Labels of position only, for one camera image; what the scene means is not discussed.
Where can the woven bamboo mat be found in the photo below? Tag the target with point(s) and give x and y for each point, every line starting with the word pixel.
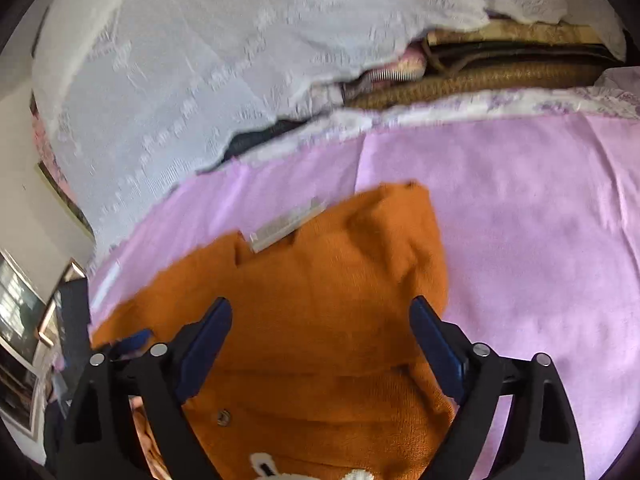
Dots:
pixel 504 54

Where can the folded pink quilt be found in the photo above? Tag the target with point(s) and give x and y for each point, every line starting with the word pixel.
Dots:
pixel 410 66

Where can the pink bed sheet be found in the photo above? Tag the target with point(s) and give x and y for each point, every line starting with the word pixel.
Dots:
pixel 540 221

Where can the window with white frame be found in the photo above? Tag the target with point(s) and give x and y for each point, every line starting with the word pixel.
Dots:
pixel 22 351

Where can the orange knit cat cardigan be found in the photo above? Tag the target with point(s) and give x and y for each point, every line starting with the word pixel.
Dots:
pixel 320 375

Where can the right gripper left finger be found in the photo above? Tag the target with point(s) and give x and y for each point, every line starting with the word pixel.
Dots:
pixel 100 440

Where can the clothing hang tag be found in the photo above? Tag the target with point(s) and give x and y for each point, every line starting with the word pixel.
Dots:
pixel 278 228

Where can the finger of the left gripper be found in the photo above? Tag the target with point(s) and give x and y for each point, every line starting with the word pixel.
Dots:
pixel 131 345

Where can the white lace cover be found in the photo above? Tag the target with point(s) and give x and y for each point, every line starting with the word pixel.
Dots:
pixel 137 95

